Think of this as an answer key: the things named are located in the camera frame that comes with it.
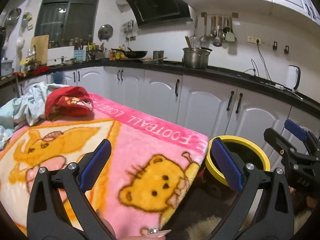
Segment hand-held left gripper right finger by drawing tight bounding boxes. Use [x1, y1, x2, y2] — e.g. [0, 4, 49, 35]
[212, 137, 295, 240]

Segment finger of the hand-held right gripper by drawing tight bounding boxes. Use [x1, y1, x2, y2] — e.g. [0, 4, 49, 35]
[264, 127, 298, 166]
[284, 119, 313, 143]

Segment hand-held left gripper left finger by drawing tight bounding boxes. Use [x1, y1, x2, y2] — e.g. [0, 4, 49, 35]
[27, 138, 118, 240]

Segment yellow rimmed black bin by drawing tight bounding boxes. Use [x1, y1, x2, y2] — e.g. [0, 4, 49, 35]
[205, 135, 272, 198]

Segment person's right hand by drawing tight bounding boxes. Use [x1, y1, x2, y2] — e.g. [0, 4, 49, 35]
[290, 187, 317, 210]

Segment person's left hand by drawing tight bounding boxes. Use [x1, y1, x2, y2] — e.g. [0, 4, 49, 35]
[96, 209, 172, 240]

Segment pink printed blanket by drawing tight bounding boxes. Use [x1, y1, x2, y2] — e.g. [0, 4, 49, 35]
[0, 92, 209, 240]

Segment white electric kettle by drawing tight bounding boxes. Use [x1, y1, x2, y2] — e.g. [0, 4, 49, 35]
[285, 65, 302, 92]

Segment white lower cabinets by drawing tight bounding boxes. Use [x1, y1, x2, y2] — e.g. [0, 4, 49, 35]
[17, 66, 320, 170]

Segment red embroidered cloth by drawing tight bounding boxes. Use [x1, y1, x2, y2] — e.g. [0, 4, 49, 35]
[45, 86, 94, 120]

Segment light blue printed cloth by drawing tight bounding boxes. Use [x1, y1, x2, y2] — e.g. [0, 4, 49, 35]
[0, 81, 70, 150]

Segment black kitchen countertop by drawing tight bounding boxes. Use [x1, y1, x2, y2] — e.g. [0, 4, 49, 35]
[0, 59, 320, 113]

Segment steel pot with black lid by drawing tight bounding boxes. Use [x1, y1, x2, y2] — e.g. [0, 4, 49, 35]
[200, 47, 213, 70]

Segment red dish cloth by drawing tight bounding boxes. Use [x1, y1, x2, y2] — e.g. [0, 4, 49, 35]
[14, 66, 50, 75]

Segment blue utensil holder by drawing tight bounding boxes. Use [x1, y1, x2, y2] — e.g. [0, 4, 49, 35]
[74, 49, 87, 62]

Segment large steel pot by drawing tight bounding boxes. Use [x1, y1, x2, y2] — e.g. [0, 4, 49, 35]
[182, 47, 204, 68]

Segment row of sauce bottles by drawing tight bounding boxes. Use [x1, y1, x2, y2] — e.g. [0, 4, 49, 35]
[86, 42, 125, 61]

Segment white storage box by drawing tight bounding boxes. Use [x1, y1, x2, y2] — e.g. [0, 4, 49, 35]
[47, 47, 75, 65]

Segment black wok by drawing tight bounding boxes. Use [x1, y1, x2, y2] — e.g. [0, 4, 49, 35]
[111, 48, 148, 59]

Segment row of hanging kitchen utensils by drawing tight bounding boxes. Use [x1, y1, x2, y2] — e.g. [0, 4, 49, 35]
[192, 14, 237, 47]

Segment wooden cutting board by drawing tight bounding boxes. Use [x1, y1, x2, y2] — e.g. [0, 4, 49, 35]
[30, 35, 50, 65]

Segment steel pot lid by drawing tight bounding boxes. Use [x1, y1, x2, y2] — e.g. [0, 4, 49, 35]
[98, 24, 113, 42]

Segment pale plastic container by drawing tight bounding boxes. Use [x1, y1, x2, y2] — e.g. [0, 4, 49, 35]
[1, 57, 14, 77]

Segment dark window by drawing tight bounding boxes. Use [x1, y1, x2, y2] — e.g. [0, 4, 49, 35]
[34, 0, 104, 39]

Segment black range hood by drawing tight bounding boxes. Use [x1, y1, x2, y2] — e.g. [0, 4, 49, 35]
[125, 0, 193, 29]

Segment black power cable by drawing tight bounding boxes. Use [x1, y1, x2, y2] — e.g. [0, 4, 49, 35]
[251, 44, 273, 82]

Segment wall spice rack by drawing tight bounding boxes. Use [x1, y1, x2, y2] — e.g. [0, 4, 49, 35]
[122, 20, 134, 34]

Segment wall hanger with brushes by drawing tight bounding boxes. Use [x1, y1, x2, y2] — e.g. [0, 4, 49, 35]
[22, 12, 34, 30]

